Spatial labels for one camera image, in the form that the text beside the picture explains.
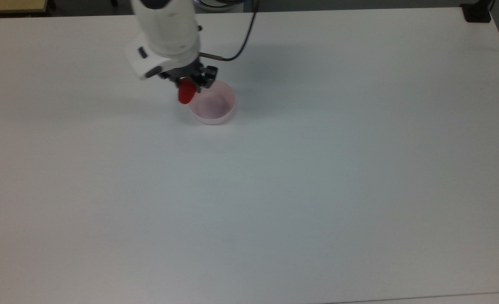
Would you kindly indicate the black camera stand clamp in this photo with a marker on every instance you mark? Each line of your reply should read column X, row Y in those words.
column 477, row 10

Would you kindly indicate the pink bowl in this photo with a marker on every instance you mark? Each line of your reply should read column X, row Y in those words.
column 215, row 110

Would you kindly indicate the red strawberry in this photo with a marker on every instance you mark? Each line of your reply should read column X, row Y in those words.
column 186, row 93

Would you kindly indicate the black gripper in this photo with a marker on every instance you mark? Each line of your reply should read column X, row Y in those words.
column 186, row 71

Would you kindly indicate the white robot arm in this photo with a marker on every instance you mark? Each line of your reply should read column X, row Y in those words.
column 169, row 31

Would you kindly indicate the yellow wooden table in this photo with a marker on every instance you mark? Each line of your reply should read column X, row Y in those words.
column 10, row 5

